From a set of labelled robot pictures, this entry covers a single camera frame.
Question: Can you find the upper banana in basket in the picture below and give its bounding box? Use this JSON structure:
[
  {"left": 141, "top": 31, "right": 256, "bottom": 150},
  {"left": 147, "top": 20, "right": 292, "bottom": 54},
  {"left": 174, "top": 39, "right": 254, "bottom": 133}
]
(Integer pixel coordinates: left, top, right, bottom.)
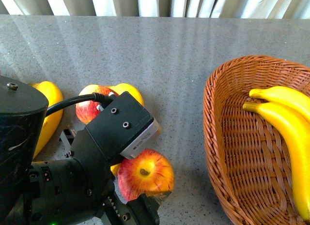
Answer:
[{"left": 249, "top": 86, "right": 310, "bottom": 122}]

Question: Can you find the banana in basket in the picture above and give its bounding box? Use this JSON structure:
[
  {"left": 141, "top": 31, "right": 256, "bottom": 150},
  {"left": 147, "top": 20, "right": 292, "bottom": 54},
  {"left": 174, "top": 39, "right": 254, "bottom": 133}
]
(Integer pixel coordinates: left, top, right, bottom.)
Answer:
[
  {"left": 243, "top": 102, "right": 310, "bottom": 224},
  {"left": 249, "top": 86, "right": 310, "bottom": 122}
]

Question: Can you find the black left camera cable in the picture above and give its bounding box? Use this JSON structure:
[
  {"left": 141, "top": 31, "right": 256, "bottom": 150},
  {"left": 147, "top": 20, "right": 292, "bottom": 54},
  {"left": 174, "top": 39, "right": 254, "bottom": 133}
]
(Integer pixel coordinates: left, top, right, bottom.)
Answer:
[{"left": 45, "top": 93, "right": 114, "bottom": 117}]

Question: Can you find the right brown wicker basket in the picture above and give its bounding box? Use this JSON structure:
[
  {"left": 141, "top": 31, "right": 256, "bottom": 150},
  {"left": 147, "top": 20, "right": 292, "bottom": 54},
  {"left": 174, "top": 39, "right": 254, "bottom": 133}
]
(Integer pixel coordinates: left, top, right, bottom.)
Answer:
[{"left": 203, "top": 56, "right": 310, "bottom": 225}]

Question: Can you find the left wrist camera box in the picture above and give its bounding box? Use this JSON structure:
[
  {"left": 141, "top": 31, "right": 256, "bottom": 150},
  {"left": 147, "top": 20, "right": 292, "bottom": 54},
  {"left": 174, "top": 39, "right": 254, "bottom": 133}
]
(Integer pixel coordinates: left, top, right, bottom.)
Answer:
[{"left": 85, "top": 91, "right": 161, "bottom": 165}]

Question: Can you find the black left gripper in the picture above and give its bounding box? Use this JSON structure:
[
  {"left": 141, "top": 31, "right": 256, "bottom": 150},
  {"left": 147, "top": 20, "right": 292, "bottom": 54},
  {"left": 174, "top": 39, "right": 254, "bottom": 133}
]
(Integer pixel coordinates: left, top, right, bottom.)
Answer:
[{"left": 14, "top": 128, "right": 171, "bottom": 225}]

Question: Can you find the red yellow apple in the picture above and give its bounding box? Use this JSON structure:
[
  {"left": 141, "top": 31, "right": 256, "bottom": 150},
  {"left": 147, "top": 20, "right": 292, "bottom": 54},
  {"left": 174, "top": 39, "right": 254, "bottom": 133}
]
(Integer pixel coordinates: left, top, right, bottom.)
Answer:
[
  {"left": 76, "top": 84, "right": 119, "bottom": 124},
  {"left": 118, "top": 149, "right": 174, "bottom": 201}
]

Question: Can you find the white pleated curtain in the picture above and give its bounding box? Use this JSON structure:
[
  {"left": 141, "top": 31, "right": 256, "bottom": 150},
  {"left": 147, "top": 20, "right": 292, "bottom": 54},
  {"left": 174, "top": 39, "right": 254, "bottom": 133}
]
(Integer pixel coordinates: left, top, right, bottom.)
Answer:
[{"left": 0, "top": 0, "right": 310, "bottom": 19}]

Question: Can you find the lower banana in basket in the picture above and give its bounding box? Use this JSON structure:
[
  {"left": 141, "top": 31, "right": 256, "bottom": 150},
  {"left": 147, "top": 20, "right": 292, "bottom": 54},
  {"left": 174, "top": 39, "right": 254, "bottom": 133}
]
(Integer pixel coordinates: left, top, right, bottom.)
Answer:
[{"left": 243, "top": 102, "right": 310, "bottom": 224}]

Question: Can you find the yellow banana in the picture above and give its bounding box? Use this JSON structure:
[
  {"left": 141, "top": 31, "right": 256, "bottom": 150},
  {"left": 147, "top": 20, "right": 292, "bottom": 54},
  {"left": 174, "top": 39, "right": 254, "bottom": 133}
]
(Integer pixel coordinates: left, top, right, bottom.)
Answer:
[
  {"left": 106, "top": 83, "right": 145, "bottom": 177},
  {"left": 28, "top": 81, "right": 64, "bottom": 159}
]

